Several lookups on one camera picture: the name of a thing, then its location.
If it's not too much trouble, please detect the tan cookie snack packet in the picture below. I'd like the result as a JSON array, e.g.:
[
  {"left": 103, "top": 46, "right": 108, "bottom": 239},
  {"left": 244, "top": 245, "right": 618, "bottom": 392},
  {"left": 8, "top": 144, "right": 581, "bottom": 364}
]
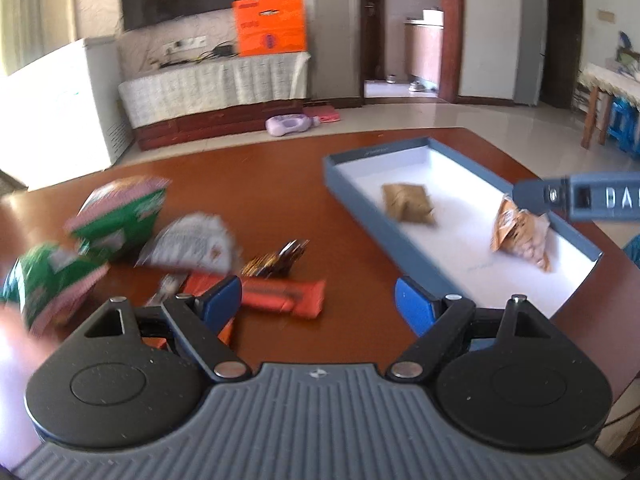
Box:
[{"left": 490, "top": 195, "right": 551, "bottom": 272}]

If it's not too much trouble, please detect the orange square snack packet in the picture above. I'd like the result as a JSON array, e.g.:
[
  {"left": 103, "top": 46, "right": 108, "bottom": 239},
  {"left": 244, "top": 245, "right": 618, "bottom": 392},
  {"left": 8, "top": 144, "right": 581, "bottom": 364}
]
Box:
[{"left": 150, "top": 271, "right": 241, "bottom": 351}]

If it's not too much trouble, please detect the brown paper snack packet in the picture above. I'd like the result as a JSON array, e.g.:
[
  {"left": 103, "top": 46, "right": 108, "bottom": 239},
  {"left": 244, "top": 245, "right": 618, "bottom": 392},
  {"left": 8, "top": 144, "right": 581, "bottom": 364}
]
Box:
[{"left": 382, "top": 183, "right": 436, "bottom": 226}]

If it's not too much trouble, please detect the green chip bag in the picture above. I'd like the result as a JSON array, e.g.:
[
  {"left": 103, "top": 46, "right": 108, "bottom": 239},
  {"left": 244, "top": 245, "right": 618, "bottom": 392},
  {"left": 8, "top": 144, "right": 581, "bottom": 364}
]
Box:
[
  {"left": 64, "top": 176, "right": 171, "bottom": 261},
  {"left": 1, "top": 243, "right": 110, "bottom": 336}
]

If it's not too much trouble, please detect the small clear candy packet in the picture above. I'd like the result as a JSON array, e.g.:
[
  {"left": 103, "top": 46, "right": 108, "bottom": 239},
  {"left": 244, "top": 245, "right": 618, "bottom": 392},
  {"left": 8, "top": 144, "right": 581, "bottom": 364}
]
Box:
[{"left": 145, "top": 274, "right": 188, "bottom": 307}]

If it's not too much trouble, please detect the blue plastic stool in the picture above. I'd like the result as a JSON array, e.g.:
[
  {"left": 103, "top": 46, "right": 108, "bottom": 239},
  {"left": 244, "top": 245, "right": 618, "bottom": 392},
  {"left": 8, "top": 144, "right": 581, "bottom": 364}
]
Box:
[{"left": 605, "top": 96, "right": 639, "bottom": 159}]

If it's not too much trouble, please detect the grey white snack packet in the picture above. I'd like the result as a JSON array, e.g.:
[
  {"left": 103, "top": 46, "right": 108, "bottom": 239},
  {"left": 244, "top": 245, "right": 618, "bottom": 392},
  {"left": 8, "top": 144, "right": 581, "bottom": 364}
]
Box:
[{"left": 136, "top": 212, "right": 240, "bottom": 274}]

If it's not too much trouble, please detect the gold wrapped candy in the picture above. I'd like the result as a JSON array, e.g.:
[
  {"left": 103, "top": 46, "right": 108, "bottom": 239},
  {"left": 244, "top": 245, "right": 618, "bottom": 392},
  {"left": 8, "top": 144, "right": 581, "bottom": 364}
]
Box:
[{"left": 241, "top": 238, "right": 309, "bottom": 278}]

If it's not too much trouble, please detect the blue shallow cardboard box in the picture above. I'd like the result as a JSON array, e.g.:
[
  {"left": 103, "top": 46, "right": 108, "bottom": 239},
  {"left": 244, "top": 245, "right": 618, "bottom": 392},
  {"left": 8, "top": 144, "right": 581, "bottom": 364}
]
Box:
[{"left": 323, "top": 138, "right": 602, "bottom": 318}]

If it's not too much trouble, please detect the orange long snack bar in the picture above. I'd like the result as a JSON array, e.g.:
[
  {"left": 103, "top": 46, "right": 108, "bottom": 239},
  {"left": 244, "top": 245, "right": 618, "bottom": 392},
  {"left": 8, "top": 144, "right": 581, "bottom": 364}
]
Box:
[{"left": 241, "top": 278, "right": 326, "bottom": 320}]

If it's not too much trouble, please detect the wooden side table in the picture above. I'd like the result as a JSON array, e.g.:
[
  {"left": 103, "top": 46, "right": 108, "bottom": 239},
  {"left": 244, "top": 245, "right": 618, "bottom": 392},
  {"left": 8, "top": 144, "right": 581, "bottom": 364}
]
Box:
[{"left": 578, "top": 63, "right": 639, "bottom": 150}]

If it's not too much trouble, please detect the grey refrigerator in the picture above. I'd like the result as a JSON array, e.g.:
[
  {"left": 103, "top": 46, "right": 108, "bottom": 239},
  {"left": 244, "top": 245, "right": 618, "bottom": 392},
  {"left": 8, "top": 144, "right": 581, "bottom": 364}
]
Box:
[{"left": 513, "top": 0, "right": 548, "bottom": 106}]

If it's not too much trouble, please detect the pink item on floor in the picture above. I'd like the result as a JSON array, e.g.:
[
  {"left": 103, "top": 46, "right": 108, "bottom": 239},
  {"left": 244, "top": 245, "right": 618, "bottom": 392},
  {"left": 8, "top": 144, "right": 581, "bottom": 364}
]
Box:
[{"left": 303, "top": 104, "right": 341, "bottom": 124}]

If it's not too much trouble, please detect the tv cabinet with lace cloth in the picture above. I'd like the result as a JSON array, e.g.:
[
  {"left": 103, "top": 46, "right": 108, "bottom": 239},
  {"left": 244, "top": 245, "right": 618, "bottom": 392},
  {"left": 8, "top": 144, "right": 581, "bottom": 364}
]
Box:
[{"left": 118, "top": 52, "right": 310, "bottom": 151}]

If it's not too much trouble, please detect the white chest freezer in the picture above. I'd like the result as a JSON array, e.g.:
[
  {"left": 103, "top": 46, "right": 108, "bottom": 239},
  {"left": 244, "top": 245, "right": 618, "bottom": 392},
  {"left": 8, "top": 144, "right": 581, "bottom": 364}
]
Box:
[{"left": 1, "top": 37, "right": 134, "bottom": 190}]

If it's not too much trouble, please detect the black set-top box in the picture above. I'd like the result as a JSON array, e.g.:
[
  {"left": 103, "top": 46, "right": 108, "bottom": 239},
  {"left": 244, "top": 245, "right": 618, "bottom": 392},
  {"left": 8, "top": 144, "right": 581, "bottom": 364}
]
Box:
[{"left": 210, "top": 44, "right": 236, "bottom": 58}]

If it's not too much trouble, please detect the orange cardboard box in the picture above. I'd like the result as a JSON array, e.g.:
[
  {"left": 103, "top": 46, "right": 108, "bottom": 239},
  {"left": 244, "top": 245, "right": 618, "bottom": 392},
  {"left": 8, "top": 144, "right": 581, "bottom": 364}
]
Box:
[{"left": 232, "top": 0, "right": 307, "bottom": 56}]

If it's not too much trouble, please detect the wall power strip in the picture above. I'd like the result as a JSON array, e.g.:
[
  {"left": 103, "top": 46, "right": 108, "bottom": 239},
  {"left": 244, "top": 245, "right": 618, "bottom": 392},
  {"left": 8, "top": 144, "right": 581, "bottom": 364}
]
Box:
[{"left": 163, "top": 36, "right": 207, "bottom": 55}]

